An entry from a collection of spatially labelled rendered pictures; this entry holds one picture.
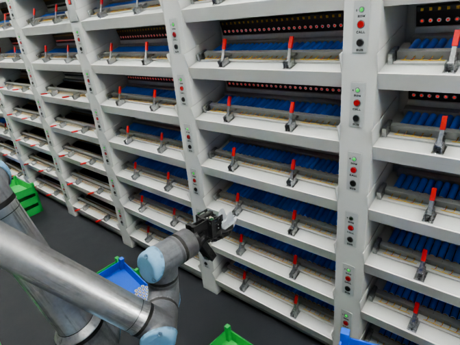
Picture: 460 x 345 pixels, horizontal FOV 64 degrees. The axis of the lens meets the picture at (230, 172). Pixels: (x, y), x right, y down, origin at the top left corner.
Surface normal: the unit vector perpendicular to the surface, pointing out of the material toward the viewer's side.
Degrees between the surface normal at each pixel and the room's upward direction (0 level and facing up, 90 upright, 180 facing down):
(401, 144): 17
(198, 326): 0
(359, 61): 90
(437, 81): 106
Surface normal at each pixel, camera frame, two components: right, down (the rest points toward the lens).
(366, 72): -0.65, 0.35
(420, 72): -0.27, -0.78
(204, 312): -0.09, -0.91
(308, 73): -0.60, 0.60
